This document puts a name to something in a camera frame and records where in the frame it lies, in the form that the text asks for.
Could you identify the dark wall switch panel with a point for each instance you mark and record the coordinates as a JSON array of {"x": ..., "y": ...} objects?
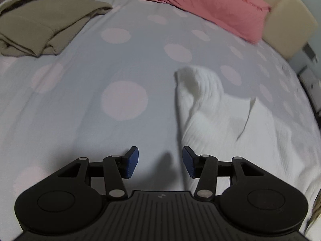
[{"x": 309, "y": 51}]

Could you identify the pink pillow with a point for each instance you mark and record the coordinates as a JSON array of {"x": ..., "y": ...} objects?
[{"x": 200, "y": 2}]

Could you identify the beige padded headboard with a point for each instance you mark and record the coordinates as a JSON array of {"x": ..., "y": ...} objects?
[{"x": 288, "y": 17}]

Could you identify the khaki garment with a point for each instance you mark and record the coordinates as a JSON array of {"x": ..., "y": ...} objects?
[{"x": 37, "y": 27}]

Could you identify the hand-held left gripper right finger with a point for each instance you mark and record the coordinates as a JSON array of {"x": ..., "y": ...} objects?
[{"x": 189, "y": 162}]

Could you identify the white black nightstand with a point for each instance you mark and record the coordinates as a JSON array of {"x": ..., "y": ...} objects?
[{"x": 311, "y": 80}]

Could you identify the large white crinkled garment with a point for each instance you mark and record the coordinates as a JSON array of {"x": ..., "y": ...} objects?
[{"x": 213, "y": 110}]

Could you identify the grey polka dot bed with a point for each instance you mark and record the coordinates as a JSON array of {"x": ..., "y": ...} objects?
[{"x": 100, "y": 55}]

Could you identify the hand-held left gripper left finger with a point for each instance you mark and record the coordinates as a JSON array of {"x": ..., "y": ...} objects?
[{"x": 133, "y": 162}]

